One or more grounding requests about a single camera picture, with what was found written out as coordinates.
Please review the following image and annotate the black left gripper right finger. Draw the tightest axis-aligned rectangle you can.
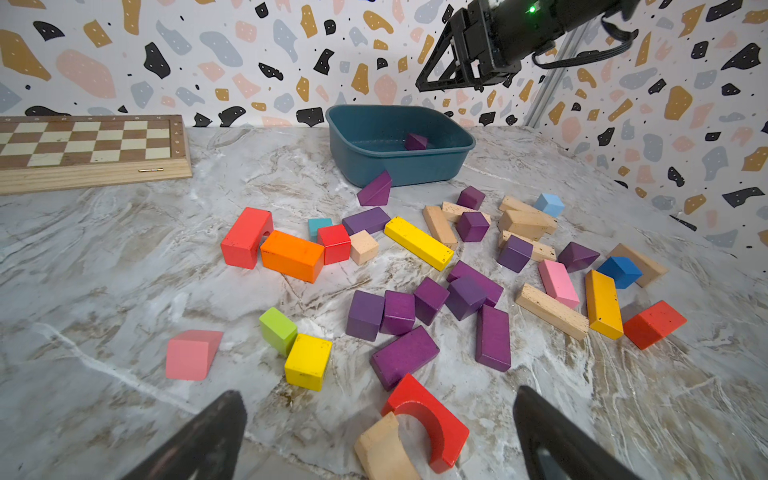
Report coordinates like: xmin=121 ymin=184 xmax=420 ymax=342
xmin=513 ymin=385 xmax=637 ymax=479

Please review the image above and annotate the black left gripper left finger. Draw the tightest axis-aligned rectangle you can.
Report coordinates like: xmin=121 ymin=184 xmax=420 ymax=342
xmin=125 ymin=390 xmax=247 ymax=479

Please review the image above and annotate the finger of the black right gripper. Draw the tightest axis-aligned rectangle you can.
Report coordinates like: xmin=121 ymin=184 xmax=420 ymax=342
xmin=416 ymin=24 xmax=468 ymax=92

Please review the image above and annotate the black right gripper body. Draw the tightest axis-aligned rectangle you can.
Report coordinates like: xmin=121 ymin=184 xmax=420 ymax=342
xmin=449 ymin=1 xmax=540 ymax=84

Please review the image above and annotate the dark purple triangular block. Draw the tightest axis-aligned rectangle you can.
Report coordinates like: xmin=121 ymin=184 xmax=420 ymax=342
xmin=405 ymin=133 xmax=428 ymax=151

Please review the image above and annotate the purple cube block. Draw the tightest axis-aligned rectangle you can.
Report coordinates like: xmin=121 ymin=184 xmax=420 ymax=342
xmin=456 ymin=211 xmax=490 ymax=242
xmin=457 ymin=186 xmax=486 ymax=210

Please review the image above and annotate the purple triangular prism block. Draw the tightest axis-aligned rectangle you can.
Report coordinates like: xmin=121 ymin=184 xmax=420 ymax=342
xmin=357 ymin=171 xmax=392 ymax=207

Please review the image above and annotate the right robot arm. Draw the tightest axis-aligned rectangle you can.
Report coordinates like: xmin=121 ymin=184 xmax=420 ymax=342
xmin=415 ymin=0 xmax=638 ymax=92

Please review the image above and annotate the teal plastic storage bin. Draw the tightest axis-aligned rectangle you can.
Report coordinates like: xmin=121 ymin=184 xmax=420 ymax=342
xmin=325 ymin=105 xmax=476 ymax=188

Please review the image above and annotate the red arch block front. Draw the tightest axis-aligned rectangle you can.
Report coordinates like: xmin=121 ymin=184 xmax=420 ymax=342
xmin=381 ymin=374 xmax=470 ymax=474

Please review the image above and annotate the red arch block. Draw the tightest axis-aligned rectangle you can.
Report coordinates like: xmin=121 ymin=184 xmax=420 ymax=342
xmin=220 ymin=207 xmax=274 ymax=269
xmin=381 ymin=374 xmax=470 ymax=474

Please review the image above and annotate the pink wedge block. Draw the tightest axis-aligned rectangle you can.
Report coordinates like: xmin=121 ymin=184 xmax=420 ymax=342
xmin=165 ymin=330 xmax=223 ymax=381

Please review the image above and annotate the purple upright rectangular block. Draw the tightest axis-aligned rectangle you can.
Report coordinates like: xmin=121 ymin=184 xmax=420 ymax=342
xmin=475 ymin=305 xmax=511 ymax=372

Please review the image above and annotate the natural wood long plank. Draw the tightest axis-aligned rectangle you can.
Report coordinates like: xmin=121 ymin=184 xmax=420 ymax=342
xmin=515 ymin=283 xmax=589 ymax=341

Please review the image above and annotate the yellow orange long block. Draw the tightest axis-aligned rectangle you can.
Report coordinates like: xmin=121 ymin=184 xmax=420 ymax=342
xmin=585 ymin=270 xmax=624 ymax=340

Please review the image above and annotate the yellow cube block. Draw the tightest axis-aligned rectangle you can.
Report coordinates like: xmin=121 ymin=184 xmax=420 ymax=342
xmin=284 ymin=334 xmax=332 ymax=392

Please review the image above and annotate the lime green cube block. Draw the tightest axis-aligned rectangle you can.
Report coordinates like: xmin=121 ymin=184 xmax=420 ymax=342
xmin=259 ymin=307 xmax=298 ymax=357

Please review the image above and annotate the red wedge block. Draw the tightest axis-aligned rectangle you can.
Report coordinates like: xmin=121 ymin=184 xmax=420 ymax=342
xmin=623 ymin=301 xmax=687 ymax=350

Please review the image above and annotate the pink rectangular block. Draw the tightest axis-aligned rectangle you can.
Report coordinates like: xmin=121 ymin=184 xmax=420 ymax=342
xmin=538 ymin=260 xmax=580 ymax=309

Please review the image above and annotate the natural wood long block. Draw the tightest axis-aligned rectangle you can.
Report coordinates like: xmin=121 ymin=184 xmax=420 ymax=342
xmin=423 ymin=206 xmax=458 ymax=250

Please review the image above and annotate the purple flat block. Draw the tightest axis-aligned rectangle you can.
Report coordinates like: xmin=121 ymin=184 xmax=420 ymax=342
xmin=342 ymin=207 xmax=391 ymax=235

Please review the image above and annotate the natural wood arch block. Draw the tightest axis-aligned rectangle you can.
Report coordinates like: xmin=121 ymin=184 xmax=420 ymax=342
xmin=354 ymin=412 xmax=421 ymax=480

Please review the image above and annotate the light blue cube block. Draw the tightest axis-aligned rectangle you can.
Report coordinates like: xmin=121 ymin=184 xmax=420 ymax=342
xmin=534 ymin=193 xmax=565 ymax=218

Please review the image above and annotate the natural wood thick block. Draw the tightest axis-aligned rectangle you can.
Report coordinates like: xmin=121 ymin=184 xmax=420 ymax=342
xmin=498 ymin=210 xmax=558 ymax=241

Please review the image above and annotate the natural wood small cube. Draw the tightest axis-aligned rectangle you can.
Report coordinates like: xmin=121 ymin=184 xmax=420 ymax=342
xmin=350 ymin=230 xmax=379 ymax=265

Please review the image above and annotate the natural wood plank block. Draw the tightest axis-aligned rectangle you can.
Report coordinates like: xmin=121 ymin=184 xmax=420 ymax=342
xmin=609 ymin=243 xmax=669 ymax=288

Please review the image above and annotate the red cube block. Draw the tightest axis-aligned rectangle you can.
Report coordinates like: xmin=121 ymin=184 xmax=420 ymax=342
xmin=317 ymin=225 xmax=351 ymax=265

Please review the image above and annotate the teal small cube block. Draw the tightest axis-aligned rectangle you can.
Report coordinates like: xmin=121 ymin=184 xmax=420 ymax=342
xmin=308 ymin=218 xmax=333 ymax=242

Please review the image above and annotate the orange rectangular block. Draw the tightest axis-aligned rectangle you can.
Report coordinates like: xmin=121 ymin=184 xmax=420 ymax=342
xmin=260 ymin=230 xmax=325 ymax=283

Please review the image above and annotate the wooden chessboard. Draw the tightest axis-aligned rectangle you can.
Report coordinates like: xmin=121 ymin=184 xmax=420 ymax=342
xmin=1 ymin=115 xmax=192 ymax=195

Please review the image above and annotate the aluminium corner post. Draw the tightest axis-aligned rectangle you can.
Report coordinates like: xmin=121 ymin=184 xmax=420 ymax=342
xmin=524 ymin=21 xmax=593 ymax=129

